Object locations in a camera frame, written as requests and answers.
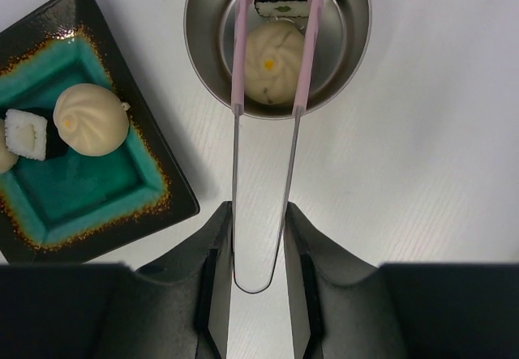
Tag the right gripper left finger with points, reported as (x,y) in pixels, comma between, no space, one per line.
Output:
(184,295)

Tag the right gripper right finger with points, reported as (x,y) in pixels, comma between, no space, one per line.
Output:
(315,266)

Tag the dark square teal plate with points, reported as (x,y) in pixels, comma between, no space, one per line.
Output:
(74,208)

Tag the round bun top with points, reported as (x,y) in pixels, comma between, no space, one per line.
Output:
(91,119)

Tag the round bun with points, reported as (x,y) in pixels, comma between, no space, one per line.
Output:
(273,62)
(7,159)
(91,119)

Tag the round metal lunch tin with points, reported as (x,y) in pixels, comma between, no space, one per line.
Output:
(342,41)

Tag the small tofu cube upper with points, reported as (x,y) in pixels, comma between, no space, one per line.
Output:
(31,133)

